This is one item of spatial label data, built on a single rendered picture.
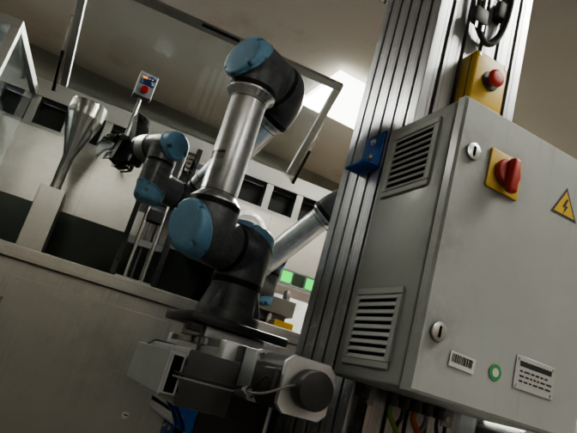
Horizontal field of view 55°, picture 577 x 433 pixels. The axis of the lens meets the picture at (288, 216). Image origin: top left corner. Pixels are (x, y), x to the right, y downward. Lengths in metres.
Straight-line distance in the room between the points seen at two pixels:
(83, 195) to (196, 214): 1.35
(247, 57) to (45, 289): 0.94
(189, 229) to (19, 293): 0.78
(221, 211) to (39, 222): 1.11
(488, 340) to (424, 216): 0.21
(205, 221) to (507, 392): 0.64
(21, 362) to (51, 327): 0.12
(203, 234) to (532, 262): 0.62
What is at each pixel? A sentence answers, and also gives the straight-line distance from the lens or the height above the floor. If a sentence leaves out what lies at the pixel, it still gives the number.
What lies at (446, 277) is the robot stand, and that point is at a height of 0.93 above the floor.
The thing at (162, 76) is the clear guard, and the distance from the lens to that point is 2.50.
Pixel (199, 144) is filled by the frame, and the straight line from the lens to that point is 2.58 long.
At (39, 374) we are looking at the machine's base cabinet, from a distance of 1.83.
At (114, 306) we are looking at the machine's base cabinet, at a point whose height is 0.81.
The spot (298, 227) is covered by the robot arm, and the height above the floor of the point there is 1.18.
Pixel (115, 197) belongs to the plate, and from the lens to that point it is 2.47.
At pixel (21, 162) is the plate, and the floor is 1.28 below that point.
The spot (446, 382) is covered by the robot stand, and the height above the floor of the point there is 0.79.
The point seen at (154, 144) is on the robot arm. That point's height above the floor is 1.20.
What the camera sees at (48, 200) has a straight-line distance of 2.20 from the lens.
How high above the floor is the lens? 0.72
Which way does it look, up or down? 16 degrees up
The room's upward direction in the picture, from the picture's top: 16 degrees clockwise
